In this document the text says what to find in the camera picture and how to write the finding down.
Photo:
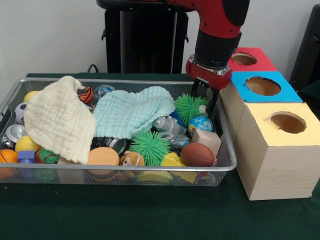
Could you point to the cream muslin cloth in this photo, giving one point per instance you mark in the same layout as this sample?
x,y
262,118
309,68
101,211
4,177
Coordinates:
x,y
57,120

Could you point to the plain green spiky ball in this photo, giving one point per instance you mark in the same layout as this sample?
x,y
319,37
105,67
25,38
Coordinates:
x,y
150,147

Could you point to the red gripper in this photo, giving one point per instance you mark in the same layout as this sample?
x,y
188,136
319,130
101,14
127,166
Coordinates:
x,y
209,76

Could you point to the dark green side table cloth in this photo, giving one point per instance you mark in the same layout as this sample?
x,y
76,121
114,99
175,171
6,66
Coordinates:
x,y
312,96

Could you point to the brown toy football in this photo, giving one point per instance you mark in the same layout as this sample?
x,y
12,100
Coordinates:
x,y
197,155

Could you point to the wooden box with three holes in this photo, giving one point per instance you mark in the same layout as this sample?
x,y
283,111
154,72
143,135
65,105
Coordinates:
x,y
280,170

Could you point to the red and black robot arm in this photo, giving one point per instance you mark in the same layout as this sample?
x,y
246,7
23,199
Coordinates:
x,y
217,30

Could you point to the clear mesh bin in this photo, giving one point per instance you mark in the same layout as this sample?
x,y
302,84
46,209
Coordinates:
x,y
223,150

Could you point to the plain wooden block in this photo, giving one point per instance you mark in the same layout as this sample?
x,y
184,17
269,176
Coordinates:
x,y
207,140

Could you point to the green spiky ball with eyes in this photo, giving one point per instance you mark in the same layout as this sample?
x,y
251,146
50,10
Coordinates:
x,y
189,107

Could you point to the mint green muslin cloth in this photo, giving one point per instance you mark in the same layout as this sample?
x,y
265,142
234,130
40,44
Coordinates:
x,y
130,112

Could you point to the blue spiky ball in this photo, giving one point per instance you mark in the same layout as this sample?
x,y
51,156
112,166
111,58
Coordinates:
x,y
176,119

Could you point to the blue globe ball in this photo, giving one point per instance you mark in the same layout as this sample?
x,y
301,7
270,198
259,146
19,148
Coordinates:
x,y
200,126

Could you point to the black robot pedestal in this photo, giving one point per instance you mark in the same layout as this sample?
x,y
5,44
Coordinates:
x,y
145,40

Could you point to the dark green tablecloth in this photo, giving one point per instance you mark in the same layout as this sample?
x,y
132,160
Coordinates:
x,y
150,215

